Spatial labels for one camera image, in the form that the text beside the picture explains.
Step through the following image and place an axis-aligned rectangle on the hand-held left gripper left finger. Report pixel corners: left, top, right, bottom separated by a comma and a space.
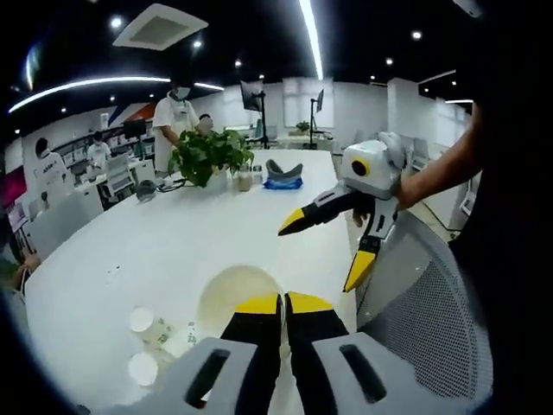
103, 291, 285, 415

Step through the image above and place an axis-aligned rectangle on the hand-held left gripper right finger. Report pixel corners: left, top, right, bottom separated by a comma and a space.
284, 291, 480, 415

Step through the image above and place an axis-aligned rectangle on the green-printed white paper cup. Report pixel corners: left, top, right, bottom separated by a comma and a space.
197, 264, 291, 360

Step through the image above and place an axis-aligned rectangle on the pile of white paper cups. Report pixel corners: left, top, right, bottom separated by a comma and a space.
128, 305, 204, 386

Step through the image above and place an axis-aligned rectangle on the person's right hand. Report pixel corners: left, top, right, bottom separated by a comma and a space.
350, 170, 429, 229

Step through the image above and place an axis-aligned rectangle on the blue packet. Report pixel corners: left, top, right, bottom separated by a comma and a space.
263, 176, 303, 190

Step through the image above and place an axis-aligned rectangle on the grey curved headrest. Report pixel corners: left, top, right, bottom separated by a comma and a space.
264, 158, 303, 182

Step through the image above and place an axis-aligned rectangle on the grey mesh office chair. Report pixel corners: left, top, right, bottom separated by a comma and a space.
356, 211, 493, 399

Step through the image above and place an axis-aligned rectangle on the slim monitor on stand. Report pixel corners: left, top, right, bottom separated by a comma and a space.
309, 88, 326, 150

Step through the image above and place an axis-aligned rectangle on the person's dark torso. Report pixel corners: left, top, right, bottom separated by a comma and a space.
447, 103, 545, 403

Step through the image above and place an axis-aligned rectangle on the potted green plant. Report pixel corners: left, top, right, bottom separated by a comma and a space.
167, 128, 256, 189

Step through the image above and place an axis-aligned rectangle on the black monitor on stand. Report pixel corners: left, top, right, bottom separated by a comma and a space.
239, 80, 271, 148

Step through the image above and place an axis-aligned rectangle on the curved ceiling light strip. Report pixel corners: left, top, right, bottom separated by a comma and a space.
299, 0, 325, 80

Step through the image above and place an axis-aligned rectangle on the small black monitor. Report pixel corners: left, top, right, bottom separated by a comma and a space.
123, 118, 147, 139

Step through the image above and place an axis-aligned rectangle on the white slatted office chair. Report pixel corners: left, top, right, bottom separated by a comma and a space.
105, 153, 135, 200

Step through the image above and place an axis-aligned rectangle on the ceiling air vent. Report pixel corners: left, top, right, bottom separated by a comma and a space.
112, 3, 209, 49

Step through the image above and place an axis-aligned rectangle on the long ceiling light strip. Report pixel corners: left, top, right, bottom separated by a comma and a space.
8, 76, 226, 114

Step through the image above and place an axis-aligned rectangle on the pink screen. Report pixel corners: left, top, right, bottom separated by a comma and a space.
3, 168, 28, 207

